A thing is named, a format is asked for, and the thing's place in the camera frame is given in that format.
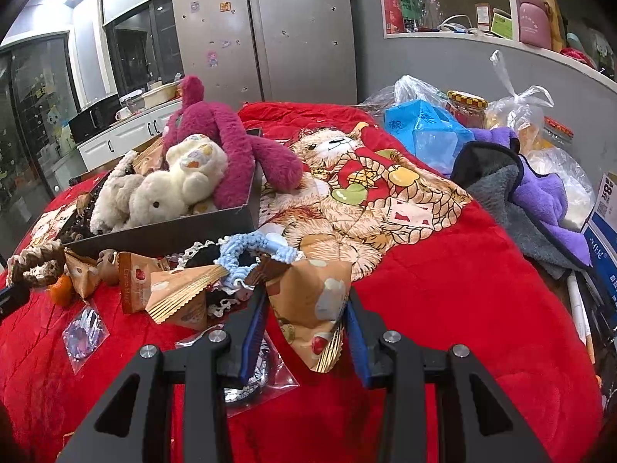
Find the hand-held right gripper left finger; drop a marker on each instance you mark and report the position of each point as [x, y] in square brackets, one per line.
[255, 337]

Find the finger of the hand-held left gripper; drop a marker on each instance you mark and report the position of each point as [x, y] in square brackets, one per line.
[12, 299]

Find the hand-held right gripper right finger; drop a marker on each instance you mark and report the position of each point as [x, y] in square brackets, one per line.
[357, 347]

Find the orange mandarin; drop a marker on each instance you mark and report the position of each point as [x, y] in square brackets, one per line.
[60, 292]

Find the brown braided scrunchie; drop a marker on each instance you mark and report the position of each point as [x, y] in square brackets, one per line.
[43, 255]

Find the triangular snack packet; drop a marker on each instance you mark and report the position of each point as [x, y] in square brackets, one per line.
[147, 159]
[308, 299]
[82, 270]
[135, 279]
[168, 294]

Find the blue knitted scrunchie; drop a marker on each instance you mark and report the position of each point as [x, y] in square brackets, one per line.
[241, 246]

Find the black scrunchie with lace trim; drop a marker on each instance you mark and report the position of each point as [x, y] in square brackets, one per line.
[202, 259]

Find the black tray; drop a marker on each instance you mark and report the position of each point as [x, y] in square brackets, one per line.
[193, 231]

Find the clear bag with dark item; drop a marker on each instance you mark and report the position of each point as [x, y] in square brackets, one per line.
[274, 381]

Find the plastic sachet with purple badge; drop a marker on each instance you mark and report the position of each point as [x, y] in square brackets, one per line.
[84, 335]

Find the brown paw plush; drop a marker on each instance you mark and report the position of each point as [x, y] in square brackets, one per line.
[108, 270]

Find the red printed blanket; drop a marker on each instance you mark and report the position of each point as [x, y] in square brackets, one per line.
[458, 299]

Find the white fluffy scrunchie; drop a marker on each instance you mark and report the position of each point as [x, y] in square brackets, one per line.
[108, 205]

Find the cream plush bunny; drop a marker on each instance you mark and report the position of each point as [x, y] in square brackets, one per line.
[159, 197]

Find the grey towel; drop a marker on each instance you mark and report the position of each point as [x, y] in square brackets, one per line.
[520, 231]

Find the black microwave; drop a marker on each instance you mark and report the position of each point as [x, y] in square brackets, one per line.
[94, 115]

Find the white kitchen cabinet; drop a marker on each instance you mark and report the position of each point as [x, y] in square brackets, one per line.
[130, 132]

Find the magenta plush toy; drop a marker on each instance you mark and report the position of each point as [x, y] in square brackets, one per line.
[231, 125]

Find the white mug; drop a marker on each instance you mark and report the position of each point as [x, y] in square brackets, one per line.
[122, 113]

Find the black cloth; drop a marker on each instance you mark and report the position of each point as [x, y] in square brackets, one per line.
[475, 159]

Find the white tube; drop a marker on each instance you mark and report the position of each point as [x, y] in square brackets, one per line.
[581, 313]

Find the blue plastic bag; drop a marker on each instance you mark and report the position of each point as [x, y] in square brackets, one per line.
[424, 130]

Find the purple towel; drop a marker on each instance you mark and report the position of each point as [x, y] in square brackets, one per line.
[540, 193]

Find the beige basin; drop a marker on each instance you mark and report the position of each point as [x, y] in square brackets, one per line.
[161, 92]

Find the glass jar checkered lid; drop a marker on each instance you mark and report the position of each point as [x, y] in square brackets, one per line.
[466, 108]

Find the clear bag with white contents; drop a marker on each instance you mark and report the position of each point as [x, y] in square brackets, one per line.
[573, 193]

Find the crumpled clear plastic bag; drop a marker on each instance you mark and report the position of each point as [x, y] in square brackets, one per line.
[414, 88]

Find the white and blue box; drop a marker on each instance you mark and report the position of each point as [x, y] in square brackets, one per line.
[605, 231]

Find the knotted clear food bag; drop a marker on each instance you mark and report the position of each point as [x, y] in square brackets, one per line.
[516, 111]

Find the silver refrigerator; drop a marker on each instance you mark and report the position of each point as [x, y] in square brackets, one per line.
[289, 33]

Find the red box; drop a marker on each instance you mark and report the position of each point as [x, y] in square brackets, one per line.
[390, 5]

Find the clear drinking glasses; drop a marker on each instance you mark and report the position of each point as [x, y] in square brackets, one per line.
[429, 9]

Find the green label card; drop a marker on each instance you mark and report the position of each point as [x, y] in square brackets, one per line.
[501, 25]

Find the pink container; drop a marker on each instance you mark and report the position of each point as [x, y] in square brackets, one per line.
[534, 21]

